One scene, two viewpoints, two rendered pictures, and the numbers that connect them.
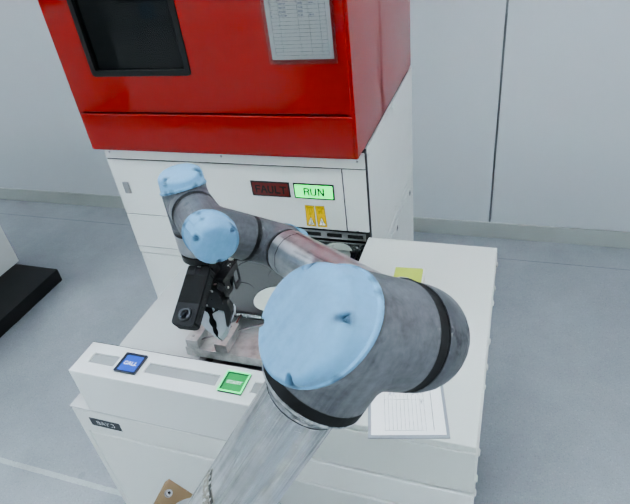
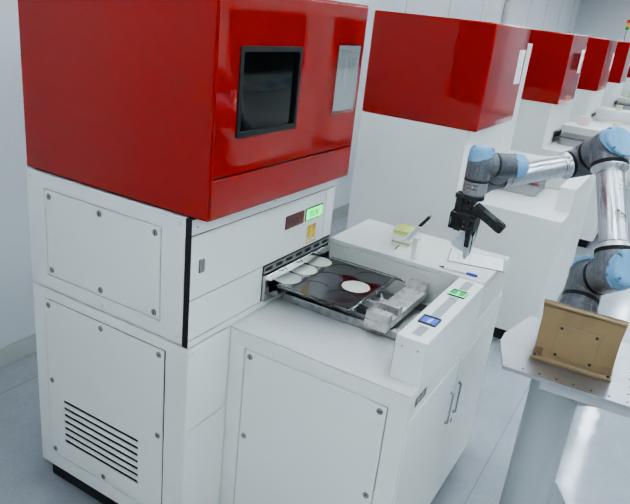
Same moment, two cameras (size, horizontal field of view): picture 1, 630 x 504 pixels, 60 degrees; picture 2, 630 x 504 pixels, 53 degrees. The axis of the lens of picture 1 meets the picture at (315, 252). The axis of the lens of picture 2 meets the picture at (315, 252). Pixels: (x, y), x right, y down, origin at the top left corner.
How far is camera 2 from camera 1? 2.44 m
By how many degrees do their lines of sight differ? 74
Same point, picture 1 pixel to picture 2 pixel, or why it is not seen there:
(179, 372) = (441, 308)
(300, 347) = (629, 143)
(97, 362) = (421, 334)
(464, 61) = not seen: hidden behind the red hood
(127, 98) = (252, 156)
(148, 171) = (223, 237)
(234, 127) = (305, 167)
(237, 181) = (278, 221)
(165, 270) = (204, 359)
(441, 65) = not seen: hidden behind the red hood
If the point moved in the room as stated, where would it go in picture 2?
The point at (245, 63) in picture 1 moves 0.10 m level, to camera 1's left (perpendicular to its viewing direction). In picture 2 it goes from (321, 115) to (316, 119)
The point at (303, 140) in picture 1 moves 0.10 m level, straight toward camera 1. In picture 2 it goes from (332, 167) to (360, 171)
